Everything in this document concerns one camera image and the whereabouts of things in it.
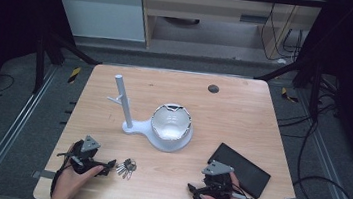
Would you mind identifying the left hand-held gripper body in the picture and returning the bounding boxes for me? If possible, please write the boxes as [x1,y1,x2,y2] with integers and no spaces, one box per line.
[69,133,108,177]

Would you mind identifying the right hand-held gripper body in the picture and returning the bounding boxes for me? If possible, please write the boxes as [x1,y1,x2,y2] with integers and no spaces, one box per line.
[198,158,238,199]

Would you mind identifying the bunch of silver keys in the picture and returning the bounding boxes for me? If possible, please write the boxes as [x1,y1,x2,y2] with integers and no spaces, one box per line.
[114,156,138,181]

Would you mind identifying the black smartphone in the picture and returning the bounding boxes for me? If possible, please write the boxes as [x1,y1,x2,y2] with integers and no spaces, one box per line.
[203,141,275,199]

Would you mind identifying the white key stand with tray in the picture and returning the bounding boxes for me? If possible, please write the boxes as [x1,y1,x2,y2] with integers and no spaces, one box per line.
[101,73,199,156]

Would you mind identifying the person's left hand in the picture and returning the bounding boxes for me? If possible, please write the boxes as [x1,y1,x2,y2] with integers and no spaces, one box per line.
[49,159,105,199]

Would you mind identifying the yellow black striped tape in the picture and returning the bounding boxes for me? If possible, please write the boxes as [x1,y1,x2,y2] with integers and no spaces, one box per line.
[67,65,83,85]
[279,86,301,104]

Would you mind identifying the grey round table grommet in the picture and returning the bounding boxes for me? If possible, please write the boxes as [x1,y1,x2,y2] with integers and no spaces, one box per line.
[206,83,220,95]

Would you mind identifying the black metal stand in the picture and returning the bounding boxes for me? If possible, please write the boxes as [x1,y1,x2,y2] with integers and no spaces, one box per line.
[29,24,107,103]
[248,52,326,122]

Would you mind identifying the white cabinet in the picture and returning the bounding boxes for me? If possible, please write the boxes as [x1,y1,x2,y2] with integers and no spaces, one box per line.
[41,0,151,46]

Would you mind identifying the light wooden desk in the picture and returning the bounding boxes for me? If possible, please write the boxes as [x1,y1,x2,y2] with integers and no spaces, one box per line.
[132,0,328,68]

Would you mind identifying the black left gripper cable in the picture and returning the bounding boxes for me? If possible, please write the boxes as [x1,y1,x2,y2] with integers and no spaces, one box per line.
[49,160,73,199]

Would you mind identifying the aluminium floor rail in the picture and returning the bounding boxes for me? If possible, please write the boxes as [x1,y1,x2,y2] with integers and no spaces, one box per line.
[0,58,60,199]
[286,88,353,199]

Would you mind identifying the long black floor cable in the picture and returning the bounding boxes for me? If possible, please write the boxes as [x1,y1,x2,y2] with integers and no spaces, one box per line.
[268,99,353,199]

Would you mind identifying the black cables under desk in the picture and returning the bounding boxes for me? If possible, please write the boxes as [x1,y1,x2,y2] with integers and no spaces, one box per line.
[257,1,308,65]

